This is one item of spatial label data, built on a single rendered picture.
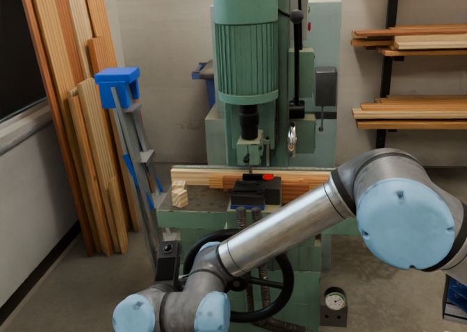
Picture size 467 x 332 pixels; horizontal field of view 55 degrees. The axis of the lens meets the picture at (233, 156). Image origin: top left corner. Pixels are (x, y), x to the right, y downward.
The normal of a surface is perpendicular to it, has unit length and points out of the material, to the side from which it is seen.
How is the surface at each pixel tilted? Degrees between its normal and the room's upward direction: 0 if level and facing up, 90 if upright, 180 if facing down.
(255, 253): 86
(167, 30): 90
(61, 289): 0
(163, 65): 90
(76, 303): 1
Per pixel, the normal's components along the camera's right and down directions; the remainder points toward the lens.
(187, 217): -0.15, 0.38
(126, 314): -0.20, -0.11
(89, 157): 0.99, -0.03
